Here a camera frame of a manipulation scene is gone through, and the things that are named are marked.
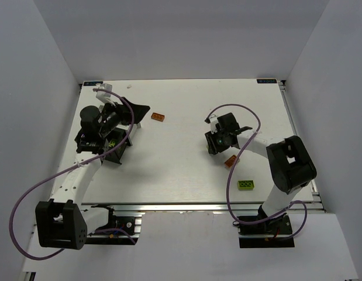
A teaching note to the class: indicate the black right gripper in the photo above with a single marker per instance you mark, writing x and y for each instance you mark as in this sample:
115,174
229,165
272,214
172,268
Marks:
233,130

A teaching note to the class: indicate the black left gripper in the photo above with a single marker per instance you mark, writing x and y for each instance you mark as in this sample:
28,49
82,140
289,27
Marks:
124,112

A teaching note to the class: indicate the brown lego brick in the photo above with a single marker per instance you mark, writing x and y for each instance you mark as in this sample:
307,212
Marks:
158,117

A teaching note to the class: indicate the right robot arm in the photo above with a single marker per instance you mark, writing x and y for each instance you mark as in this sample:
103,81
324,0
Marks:
291,166

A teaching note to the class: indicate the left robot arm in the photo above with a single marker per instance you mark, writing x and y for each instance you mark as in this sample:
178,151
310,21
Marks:
61,221

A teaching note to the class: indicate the white slotted container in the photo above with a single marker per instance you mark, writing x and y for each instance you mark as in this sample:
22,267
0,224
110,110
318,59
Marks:
131,133

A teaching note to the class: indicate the orange lego brick with lime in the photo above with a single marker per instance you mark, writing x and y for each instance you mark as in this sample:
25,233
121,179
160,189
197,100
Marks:
230,161

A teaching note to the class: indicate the black slotted container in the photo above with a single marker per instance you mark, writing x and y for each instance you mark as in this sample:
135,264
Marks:
98,145

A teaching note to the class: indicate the lime long lego brick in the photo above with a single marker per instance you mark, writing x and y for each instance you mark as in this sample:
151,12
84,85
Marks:
243,185

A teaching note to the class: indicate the blue corner sticker left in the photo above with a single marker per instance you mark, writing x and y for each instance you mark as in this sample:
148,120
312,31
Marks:
92,83

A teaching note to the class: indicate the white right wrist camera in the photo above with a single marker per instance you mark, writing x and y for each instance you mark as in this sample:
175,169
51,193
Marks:
212,120

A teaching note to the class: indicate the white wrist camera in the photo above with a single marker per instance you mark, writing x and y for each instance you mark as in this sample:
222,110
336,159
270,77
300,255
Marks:
103,93
212,120

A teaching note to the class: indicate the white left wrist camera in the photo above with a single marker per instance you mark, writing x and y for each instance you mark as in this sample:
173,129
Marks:
103,93

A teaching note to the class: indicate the aluminium table edge rail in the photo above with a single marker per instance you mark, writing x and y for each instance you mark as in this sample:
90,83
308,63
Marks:
312,206

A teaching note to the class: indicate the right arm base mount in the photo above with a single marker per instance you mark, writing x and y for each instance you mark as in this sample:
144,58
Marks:
270,234

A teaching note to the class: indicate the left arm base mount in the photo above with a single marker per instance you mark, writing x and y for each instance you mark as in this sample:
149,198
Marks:
119,228

